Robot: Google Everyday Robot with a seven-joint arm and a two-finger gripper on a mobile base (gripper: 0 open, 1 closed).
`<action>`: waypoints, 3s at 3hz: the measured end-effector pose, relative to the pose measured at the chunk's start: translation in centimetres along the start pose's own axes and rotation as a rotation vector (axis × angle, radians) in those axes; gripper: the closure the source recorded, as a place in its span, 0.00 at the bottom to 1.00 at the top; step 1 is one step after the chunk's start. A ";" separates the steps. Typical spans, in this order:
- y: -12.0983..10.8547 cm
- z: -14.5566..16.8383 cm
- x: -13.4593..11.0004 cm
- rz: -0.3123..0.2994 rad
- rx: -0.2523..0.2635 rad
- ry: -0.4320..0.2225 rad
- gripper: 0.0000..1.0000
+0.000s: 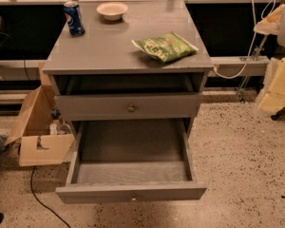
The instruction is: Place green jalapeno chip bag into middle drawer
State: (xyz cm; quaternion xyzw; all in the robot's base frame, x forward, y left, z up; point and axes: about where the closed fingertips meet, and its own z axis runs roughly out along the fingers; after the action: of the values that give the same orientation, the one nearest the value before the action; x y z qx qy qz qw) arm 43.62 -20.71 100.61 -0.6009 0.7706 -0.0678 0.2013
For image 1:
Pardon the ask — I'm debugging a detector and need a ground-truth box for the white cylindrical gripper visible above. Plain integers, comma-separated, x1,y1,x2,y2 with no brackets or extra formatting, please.
254,4,285,116

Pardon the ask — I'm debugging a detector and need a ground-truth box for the green jalapeno chip bag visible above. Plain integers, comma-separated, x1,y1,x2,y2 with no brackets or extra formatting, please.
132,31,199,64

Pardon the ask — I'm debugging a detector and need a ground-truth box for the grey drawer cabinet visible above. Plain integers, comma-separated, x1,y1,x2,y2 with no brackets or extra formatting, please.
44,1,213,128

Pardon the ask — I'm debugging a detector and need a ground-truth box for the open grey lower drawer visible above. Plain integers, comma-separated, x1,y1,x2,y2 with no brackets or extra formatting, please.
56,119,207,204

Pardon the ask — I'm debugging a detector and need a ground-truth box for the closed grey upper drawer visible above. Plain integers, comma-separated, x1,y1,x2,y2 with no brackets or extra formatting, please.
55,93,201,121

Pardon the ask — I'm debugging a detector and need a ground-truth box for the white paper bowl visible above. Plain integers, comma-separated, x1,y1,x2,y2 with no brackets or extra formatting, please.
97,2,128,21

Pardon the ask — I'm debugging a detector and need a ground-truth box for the blue pepsi soda can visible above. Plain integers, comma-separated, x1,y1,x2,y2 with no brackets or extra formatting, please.
64,1,86,36

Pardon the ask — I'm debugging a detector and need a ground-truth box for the small bottle in box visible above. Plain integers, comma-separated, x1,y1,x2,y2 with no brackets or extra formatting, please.
49,122,58,135

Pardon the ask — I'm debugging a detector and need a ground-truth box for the open cardboard box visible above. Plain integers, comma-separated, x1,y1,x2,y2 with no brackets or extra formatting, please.
6,63,74,166

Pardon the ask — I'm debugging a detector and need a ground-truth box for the white hanging cable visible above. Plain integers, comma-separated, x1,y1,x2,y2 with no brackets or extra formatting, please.
213,0,285,80

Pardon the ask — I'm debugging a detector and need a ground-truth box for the black floor cable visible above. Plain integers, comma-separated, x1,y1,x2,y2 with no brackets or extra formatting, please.
29,165,72,228

